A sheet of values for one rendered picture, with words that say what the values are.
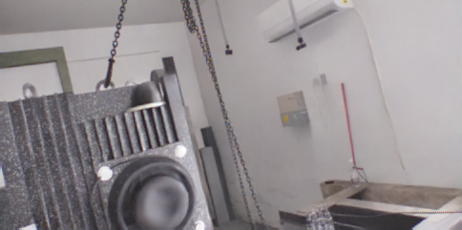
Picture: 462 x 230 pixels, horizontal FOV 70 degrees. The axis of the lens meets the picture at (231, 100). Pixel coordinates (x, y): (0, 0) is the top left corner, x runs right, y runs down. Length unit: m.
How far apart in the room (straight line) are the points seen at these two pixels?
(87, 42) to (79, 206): 3.66
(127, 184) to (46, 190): 0.20
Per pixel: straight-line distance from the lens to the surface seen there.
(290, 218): 2.26
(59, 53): 4.35
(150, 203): 0.93
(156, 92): 1.04
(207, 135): 4.56
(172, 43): 4.79
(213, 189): 4.54
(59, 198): 1.00
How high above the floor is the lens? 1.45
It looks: 2 degrees up
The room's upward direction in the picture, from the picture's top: 14 degrees counter-clockwise
